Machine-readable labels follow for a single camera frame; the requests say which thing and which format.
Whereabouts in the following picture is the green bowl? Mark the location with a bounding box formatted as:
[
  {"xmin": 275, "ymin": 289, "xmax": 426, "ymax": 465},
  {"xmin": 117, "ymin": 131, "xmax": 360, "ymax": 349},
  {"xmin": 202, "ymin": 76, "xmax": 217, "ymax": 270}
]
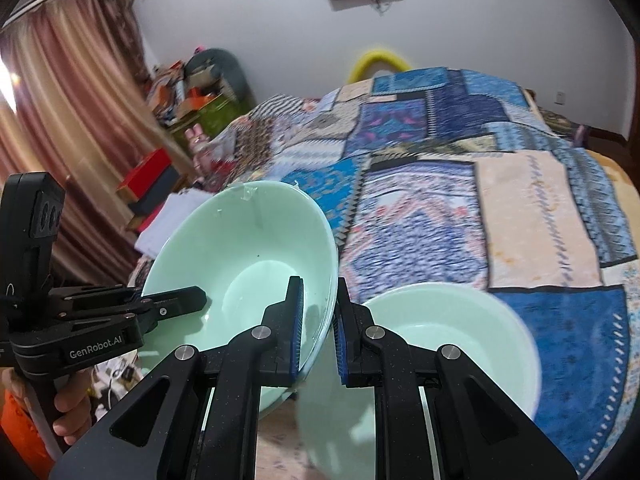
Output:
[
  {"xmin": 136, "ymin": 180, "xmax": 341, "ymax": 421},
  {"xmin": 294, "ymin": 282, "xmax": 542, "ymax": 480}
]

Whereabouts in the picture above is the left hand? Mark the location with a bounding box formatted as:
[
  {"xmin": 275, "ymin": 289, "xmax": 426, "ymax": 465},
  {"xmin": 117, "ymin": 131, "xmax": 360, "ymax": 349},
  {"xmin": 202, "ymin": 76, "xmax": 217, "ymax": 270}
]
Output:
[{"xmin": 1, "ymin": 367, "xmax": 92, "ymax": 445}]

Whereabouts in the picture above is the white folded cloth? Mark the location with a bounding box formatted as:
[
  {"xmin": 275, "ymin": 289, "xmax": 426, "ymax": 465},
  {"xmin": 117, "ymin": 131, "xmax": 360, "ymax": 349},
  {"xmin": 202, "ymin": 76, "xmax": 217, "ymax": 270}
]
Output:
[{"xmin": 134, "ymin": 188, "xmax": 213, "ymax": 259}]

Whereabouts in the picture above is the dark blue box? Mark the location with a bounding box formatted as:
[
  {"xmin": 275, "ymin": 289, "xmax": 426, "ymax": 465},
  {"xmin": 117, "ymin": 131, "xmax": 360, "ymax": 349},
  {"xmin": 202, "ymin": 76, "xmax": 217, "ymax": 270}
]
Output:
[{"xmin": 127, "ymin": 166, "xmax": 180, "ymax": 216}]

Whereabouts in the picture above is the red box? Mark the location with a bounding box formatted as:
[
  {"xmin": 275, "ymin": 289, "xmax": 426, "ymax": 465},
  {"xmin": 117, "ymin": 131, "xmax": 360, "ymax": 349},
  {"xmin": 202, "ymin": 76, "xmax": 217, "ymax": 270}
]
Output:
[{"xmin": 116, "ymin": 148, "xmax": 171, "ymax": 203}]

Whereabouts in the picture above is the pink bunny toy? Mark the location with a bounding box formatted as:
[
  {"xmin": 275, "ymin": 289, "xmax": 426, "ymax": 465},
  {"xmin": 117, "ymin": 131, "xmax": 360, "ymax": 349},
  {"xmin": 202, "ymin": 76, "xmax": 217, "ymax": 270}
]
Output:
[{"xmin": 184, "ymin": 124, "xmax": 210, "ymax": 177}]

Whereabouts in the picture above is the striped brown curtain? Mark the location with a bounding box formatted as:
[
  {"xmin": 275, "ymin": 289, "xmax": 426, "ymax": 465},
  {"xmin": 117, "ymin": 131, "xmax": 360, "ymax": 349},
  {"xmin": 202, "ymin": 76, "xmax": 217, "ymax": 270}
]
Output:
[{"xmin": 1, "ymin": 0, "xmax": 193, "ymax": 285}]

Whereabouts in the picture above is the green storage box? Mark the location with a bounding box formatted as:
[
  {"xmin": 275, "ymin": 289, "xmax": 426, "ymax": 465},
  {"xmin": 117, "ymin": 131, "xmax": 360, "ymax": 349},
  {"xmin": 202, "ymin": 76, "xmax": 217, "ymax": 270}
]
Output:
[{"xmin": 168, "ymin": 94, "xmax": 242, "ymax": 142}]

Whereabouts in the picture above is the patchwork patterned bedspread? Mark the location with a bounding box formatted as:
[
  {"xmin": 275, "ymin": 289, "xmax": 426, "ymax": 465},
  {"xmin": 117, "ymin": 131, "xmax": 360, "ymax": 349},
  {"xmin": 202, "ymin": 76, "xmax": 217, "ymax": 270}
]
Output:
[{"xmin": 206, "ymin": 67, "xmax": 639, "ymax": 479}]

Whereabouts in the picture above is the grey neck pillow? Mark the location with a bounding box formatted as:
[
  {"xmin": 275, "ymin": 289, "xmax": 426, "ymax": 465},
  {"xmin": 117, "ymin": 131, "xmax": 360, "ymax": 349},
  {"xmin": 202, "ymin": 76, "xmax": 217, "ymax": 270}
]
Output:
[{"xmin": 183, "ymin": 48, "xmax": 250, "ymax": 102}]

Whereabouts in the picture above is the yellow foam hoop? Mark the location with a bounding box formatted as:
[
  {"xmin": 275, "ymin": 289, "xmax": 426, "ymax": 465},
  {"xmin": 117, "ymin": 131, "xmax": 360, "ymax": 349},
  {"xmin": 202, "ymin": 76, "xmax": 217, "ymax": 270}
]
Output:
[{"xmin": 346, "ymin": 49, "xmax": 411, "ymax": 84}]

